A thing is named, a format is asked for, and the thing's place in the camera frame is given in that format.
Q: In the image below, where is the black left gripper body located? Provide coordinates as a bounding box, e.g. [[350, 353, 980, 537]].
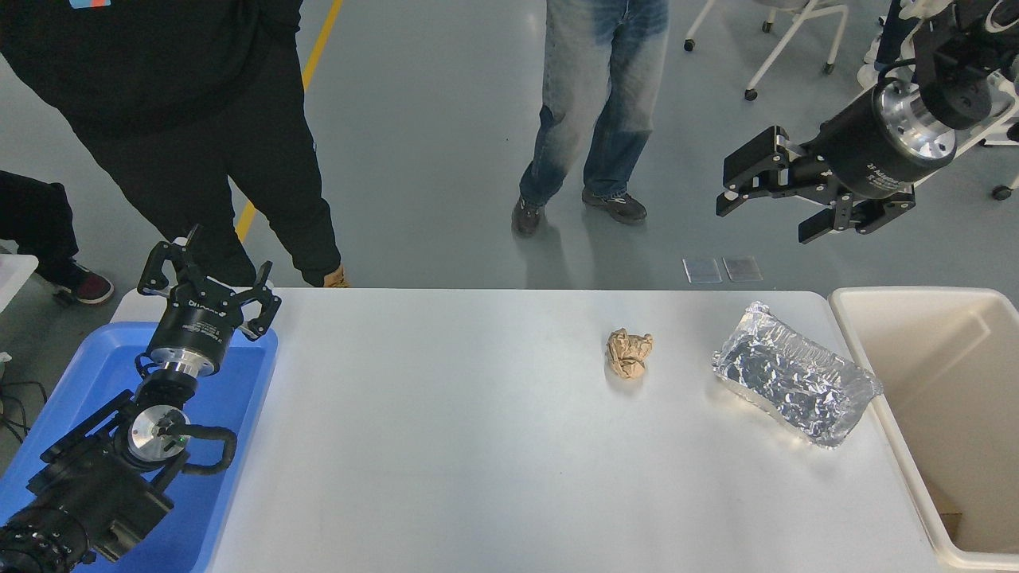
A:
[[150, 285, 244, 366]]

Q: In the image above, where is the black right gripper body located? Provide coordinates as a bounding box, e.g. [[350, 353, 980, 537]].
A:
[[806, 88, 940, 201]]

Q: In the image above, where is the blue plastic tray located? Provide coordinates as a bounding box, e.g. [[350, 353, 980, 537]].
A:
[[0, 321, 279, 573]]

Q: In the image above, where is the person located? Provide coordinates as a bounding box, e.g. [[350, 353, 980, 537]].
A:
[[512, 0, 670, 238], [0, 0, 351, 289], [857, 0, 920, 90], [0, 171, 115, 306]]

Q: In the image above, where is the white side table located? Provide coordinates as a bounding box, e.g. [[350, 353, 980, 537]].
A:
[[0, 253, 39, 315]]

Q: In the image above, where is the silver foil tray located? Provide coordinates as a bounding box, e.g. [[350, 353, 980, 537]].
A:
[[711, 301, 883, 450]]

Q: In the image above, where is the large pale bin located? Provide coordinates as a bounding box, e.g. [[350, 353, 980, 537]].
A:
[[828, 286, 1019, 571]]

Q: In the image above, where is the crumpled tan paper ball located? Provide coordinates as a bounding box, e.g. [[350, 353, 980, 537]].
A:
[[605, 328, 654, 380]]

